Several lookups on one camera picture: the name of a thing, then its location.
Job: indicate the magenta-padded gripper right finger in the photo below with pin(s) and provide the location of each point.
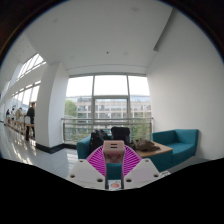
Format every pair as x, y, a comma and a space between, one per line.
141, 173

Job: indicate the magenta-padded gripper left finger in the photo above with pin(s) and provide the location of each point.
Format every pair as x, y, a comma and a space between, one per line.
87, 173

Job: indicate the pink charger block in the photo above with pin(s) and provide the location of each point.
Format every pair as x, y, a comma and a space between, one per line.
113, 153

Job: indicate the wood-topped teal side table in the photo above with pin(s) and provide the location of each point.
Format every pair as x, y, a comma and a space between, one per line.
156, 156

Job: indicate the brown jacket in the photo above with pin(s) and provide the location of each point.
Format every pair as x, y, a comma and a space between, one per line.
144, 145

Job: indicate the glossy black backpack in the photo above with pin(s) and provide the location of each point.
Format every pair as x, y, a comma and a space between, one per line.
96, 141

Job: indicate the black backpack with label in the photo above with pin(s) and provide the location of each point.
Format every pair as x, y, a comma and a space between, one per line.
120, 135

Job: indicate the metal balcony railing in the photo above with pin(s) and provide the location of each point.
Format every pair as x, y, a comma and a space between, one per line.
80, 124

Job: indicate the person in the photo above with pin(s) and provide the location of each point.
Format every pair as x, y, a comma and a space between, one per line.
30, 116
19, 115

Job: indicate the group of chairs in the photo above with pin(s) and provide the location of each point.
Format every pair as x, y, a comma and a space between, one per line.
20, 126

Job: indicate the large glass window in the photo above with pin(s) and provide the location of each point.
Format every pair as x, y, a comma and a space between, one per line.
110, 86

